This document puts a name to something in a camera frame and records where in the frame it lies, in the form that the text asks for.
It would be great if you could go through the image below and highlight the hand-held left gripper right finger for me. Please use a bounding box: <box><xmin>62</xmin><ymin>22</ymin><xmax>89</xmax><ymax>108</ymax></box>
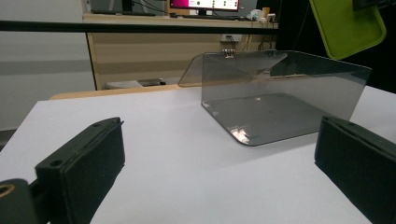
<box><xmin>314</xmin><ymin>115</ymin><xmax>396</xmax><ymax>224</ymax></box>

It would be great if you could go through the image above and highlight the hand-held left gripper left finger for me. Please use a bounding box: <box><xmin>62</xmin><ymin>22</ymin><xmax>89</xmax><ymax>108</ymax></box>
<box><xmin>35</xmin><ymin>117</ymin><xmax>126</xmax><ymax>224</ymax></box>

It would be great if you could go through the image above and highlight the green plastic lid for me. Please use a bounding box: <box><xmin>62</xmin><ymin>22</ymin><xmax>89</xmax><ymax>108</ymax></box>
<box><xmin>308</xmin><ymin>0</ymin><xmax>388</xmax><ymax>61</ymax></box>

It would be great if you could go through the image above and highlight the transparent grey plastic box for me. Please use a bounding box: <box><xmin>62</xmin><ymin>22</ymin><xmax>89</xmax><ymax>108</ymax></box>
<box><xmin>177</xmin><ymin>49</ymin><xmax>373</xmax><ymax>147</ymax></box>

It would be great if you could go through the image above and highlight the white flat device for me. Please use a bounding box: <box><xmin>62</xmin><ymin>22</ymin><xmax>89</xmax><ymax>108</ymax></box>
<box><xmin>105</xmin><ymin>79</ymin><xmax>144</xmax><ymax>91</ymax></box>

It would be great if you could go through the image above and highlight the dark flat device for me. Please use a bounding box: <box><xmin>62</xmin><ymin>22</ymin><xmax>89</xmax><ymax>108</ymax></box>
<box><xmin>138</xmin><ymin>78</ymin><xmax>167</xmax><ymax>88</ymax></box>

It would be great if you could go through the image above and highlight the white tissue pack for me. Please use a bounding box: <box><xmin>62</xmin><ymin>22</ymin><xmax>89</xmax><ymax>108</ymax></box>
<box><xmin>249</xmin><ymin>8</ymin><xmax>265</xmax><ymax>21</ymax></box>

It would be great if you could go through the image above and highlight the wooden desk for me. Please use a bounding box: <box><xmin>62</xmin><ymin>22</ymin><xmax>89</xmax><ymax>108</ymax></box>
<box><xmin>82</xmin><ymin>12</ymin><xmax>280</xmax><ymax>91</ymax></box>

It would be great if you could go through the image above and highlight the black horizontal bar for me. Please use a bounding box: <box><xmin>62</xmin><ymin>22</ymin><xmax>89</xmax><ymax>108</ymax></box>
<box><xmin>0</xmin><ymin>20</ymin><xmax>280</xmax><ymax>35</ymax></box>

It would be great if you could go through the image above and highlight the white power socket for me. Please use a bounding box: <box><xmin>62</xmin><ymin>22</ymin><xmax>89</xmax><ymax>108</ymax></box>
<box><xmin>219</xmin><ymin>34</ymin><xmax>243</xmax><ymax>43</ymax></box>

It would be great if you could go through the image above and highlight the black keyboard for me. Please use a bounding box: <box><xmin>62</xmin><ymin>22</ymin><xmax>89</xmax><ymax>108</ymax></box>
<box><xmin>181</xmin><ymin>14</ymin><xmax>241</xmax><ymax>21</ymax></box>

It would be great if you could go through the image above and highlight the dark monitor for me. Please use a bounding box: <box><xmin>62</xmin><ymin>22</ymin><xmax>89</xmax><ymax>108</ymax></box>
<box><xmin>89</xmin><ymin>0</ymin><xmax>166</xmax><ymax>17</ymax></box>

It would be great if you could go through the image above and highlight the monitor with pink screen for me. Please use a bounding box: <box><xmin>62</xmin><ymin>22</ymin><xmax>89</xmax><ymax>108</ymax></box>
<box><xmin>169</xmin><ymin>0</ymin><xmax>241</xmax><ymax>17</ymax></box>

